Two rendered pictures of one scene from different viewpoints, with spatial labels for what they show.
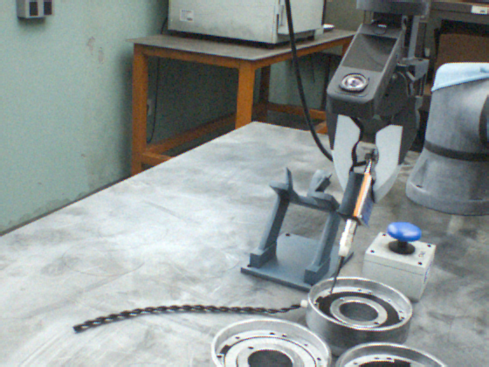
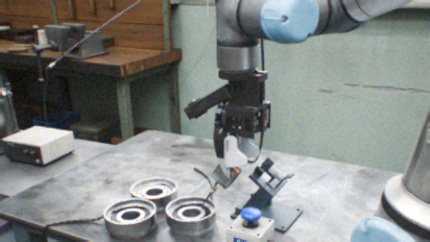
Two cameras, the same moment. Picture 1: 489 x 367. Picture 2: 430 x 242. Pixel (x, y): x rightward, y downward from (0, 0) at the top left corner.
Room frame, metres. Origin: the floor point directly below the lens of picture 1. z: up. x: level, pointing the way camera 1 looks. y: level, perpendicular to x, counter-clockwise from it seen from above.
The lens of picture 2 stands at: (0.70, -0.93, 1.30)
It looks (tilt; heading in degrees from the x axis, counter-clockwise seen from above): 22 degrees down; 94
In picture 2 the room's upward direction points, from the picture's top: 1 degrees counter-clockwise
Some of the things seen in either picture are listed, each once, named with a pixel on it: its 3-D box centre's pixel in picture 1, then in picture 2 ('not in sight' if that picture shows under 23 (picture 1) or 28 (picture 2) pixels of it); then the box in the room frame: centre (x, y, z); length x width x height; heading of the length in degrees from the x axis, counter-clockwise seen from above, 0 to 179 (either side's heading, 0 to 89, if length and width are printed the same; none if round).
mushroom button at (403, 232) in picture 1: (402, 245); (250, 222); (0.69, -0.19, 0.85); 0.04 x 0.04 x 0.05
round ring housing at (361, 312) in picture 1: (357, 318); (191, 216); (0.57, -0.12, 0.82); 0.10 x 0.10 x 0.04
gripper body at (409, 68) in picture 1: (387, 57); (241, 102); (0.67, -0.13, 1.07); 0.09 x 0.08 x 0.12; 154
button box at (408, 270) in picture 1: (400, 262); (252, 234); (0.70, -0.19, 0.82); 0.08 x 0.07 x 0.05; 156
